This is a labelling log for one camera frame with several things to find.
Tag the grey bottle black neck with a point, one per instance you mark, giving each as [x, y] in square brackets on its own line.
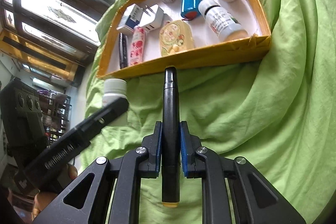
[223, 22]

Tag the thin black cosmetic pen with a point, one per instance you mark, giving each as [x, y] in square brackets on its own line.
[123, 50]

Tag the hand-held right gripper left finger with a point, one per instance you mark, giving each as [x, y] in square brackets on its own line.
[157, 150]

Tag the wooden glass door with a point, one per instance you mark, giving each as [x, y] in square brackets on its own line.
[57, 3]
[52, 37]

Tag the yellow cardboard tray box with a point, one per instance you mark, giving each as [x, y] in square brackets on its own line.
[210, 53]

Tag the black marker yellow cap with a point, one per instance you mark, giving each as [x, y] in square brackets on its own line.
[170, 108]

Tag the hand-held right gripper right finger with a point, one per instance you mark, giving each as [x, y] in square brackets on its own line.
[183, 153]

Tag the green bedsheet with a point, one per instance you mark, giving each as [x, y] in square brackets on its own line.
[262, 82]

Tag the barcoded blue white medicine box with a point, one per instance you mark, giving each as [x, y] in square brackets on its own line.
[130, 19]

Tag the golden framed wooden panel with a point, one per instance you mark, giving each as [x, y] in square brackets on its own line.
[39, 61]

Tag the person's left hand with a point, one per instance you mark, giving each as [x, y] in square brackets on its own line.
[42, 203]

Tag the blue battery pack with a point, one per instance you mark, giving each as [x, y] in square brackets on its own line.
[191, 3]

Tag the white charger plug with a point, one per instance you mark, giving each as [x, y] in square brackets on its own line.
[152, 19]

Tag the yellow cartoon case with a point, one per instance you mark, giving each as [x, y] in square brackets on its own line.
[174, 37]

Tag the dark wooden chair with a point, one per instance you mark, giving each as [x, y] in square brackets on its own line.
[57, 108]

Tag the pink rose print bottle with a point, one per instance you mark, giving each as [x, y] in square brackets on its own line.
[136, 45]

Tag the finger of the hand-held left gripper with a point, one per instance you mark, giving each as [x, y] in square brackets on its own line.
[105, 116]

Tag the small white pill bottle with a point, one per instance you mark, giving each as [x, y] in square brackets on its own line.
[114, 87]

